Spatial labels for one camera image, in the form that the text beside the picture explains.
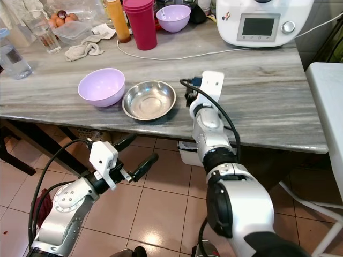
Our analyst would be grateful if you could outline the orange squeeze bottle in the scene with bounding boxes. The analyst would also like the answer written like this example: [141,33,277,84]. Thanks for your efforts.
[106,0,132,43]

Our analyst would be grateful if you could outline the black pouch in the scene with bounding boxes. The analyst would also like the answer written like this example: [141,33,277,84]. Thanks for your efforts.
[190,4,207,24]

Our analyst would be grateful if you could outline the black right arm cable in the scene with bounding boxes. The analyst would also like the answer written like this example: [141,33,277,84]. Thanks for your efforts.
[180,79,242,161]

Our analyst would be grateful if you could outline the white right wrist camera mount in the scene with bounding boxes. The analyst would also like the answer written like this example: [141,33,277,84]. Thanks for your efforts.
[201,70,225,105]

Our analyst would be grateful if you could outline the lilac plastic bowl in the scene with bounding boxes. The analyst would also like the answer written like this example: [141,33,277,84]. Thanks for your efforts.
[156,5,192,33]
[78,68,126,108]

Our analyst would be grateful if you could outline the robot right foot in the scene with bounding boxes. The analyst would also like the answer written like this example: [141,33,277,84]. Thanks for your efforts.
[193,241,220,257]

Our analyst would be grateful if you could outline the white power cable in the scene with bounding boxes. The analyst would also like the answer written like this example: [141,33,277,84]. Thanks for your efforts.
[117,13,343,61]

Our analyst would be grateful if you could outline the white plastic bin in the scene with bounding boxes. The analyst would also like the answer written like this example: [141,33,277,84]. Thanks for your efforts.
[178,140,203,165]

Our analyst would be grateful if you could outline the white kitchen appliance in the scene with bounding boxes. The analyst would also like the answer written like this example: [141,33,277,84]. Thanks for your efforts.
[216,0,315,48]

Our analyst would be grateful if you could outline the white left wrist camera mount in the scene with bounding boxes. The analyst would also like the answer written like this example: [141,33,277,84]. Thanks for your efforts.
[89,140,120,191]

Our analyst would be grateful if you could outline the dark red cloth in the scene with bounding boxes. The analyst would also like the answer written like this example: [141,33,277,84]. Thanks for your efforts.
[34,188,54,228]

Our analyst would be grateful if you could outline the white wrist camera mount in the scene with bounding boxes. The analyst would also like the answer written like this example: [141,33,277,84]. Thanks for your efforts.
[201,70,225,105]
[89,140,120,191]

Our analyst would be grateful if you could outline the dark wooden table leg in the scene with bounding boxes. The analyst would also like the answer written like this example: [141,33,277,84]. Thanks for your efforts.
[0,119,70,177]

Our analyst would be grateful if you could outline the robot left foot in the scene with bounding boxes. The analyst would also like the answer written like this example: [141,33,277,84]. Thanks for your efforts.
[118,246,148,257]

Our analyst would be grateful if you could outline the magenta plastic cup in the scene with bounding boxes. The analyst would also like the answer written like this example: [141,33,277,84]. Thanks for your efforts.
[123,0,158,6]
[123,3,158,11]
[124,6,158,51]

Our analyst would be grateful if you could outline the clear plastic lidded container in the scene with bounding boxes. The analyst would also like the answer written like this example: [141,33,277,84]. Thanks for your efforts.
[54,20,93,45]

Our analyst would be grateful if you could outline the white side table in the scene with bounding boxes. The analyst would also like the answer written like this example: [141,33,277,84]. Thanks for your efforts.
[279,63,343,257]

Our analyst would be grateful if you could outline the clear plastic water bottle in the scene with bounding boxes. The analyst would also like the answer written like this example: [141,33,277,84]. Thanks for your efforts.
[0,28,33,80]

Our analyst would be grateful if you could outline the stainless steel bowl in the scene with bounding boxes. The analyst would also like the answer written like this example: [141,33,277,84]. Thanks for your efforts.
[122,80,177,121]

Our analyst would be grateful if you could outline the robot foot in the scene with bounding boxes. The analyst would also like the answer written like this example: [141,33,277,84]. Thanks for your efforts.
[118,246,148,257]
[193,241,220,257]

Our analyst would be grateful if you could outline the grey crumpled cloth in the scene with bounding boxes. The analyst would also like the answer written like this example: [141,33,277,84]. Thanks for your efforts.
[64,42,105,62]

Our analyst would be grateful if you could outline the clear glass tumbler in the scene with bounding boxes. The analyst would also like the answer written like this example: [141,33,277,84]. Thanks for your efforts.
[23,12,62,54]

